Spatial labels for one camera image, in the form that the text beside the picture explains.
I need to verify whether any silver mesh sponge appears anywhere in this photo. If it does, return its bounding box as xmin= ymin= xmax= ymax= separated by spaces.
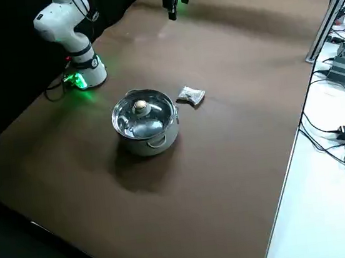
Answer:
xmin=174 ymin=83 xmax=208 ymax=112

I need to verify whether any steel pot with glass lid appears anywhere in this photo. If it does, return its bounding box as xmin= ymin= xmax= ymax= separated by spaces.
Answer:
xmin=107 ymin=84 xmax=184 ymax=161

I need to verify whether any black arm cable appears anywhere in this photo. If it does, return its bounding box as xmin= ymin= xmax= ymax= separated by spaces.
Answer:
xmin=68 ymin=0 xmax=100 ymax=26

